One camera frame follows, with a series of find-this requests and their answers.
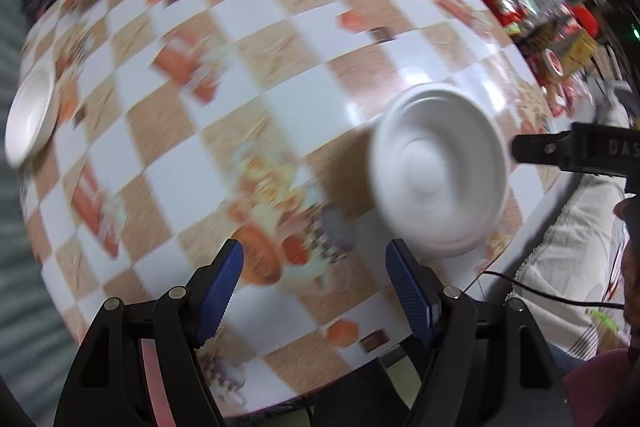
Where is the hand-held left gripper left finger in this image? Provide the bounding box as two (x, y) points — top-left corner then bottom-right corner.
(52, 238), (246, 427)

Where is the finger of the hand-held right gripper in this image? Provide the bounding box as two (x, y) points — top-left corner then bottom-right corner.
(511, 131), (576, 168)

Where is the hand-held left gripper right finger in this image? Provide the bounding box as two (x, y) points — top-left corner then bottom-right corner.
(385, 239), (581, 427)

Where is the large white bowl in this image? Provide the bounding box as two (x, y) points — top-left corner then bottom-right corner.
(367, 83), (510, 260)

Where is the person's right hand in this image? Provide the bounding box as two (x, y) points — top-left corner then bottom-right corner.
(614, 198), (640, 343)

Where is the yellow box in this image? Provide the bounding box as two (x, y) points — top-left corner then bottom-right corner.
(522, 19), (598, 72)

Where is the white lace-edged cloth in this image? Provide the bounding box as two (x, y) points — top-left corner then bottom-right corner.
(515, 177), (631, 360)

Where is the red round object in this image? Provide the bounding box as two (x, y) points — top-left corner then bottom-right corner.
(567, 5), (601, 35)

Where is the checkered patterned tablecloth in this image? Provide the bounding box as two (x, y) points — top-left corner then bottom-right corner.
(17, 0), (571, 418)

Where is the person's maroon clothing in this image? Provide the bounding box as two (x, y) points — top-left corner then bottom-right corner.
(562, 347), (640, 427)

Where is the small white bowl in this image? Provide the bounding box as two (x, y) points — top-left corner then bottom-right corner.
(4, 66), (57, 168)

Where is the black cable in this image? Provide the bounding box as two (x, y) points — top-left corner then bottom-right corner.
(475, 271), (628, 308)

